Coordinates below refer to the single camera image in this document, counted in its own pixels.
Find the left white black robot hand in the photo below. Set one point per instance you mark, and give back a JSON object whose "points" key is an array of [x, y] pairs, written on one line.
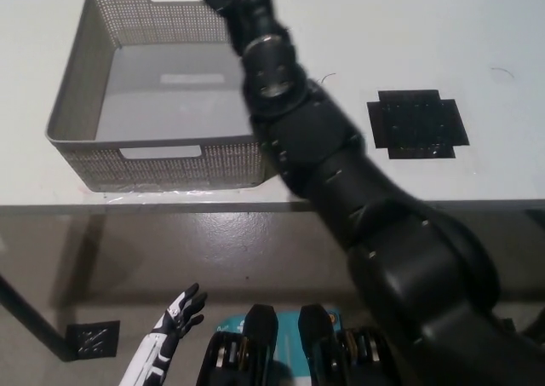
{"points": [[185, 311]]}

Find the black left robot leg block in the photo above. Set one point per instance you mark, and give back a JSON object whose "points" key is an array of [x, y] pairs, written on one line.
{"points": [[225, 360]]}

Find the black robot leg block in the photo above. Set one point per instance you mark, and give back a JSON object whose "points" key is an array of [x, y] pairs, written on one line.
{"points": [[225, 360], [336, 356]]}

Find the clear tape strip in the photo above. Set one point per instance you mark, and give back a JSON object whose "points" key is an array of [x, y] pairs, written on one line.
{"points": [[140, 193]]}

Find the grey perforated plastic basket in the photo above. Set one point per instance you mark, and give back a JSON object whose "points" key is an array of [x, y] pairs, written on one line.
{"points": [[149, 164]]}

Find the black right robot leg block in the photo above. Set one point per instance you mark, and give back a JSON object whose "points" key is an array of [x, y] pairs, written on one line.
{"points": [[336, 356]]}

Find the black metal table leg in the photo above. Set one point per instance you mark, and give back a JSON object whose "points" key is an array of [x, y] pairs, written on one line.
{"points": [[25, 313]]}

